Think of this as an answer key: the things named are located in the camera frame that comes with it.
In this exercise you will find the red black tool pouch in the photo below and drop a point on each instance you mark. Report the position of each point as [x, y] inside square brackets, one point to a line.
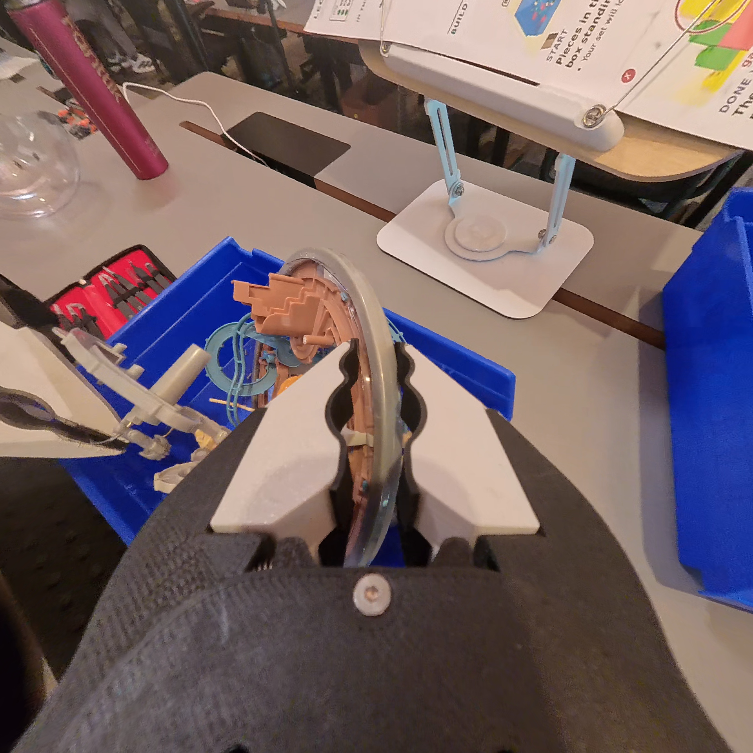
[112, 288]

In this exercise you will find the small blue plastic bin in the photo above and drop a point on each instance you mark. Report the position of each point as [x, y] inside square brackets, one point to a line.
[194, 294]

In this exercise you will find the white book stand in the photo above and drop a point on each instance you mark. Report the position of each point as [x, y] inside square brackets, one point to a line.
[500, 265]

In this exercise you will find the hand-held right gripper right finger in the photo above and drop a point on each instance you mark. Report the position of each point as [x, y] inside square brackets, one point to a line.
[470, 476]

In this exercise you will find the marble maze ball toy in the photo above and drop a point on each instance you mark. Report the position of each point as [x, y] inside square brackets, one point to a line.
[376, 365]

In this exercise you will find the clear plastic dome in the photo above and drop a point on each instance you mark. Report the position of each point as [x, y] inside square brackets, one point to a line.
[29, 170]

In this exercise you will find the grey plastic track piece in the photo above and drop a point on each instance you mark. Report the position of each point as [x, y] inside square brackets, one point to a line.
[153, 400]

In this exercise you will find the magenta cylinder bottle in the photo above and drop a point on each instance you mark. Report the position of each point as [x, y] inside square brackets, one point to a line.
[94, 88]

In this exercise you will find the printed instruction sheet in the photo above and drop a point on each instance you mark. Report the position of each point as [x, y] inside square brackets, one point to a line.
[529, 35]

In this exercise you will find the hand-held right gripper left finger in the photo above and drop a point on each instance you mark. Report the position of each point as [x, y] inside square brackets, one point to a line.
[276, 470]

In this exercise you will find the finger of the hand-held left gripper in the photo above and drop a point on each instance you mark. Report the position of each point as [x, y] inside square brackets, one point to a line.
[47, 450]
[35, 365]

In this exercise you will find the pale yellow plastic track piece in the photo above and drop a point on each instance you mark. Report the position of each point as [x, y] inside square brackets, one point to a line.
[209, 441]

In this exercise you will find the large blue plastic bin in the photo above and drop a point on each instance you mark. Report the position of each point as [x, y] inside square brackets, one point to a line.
[712, 412]

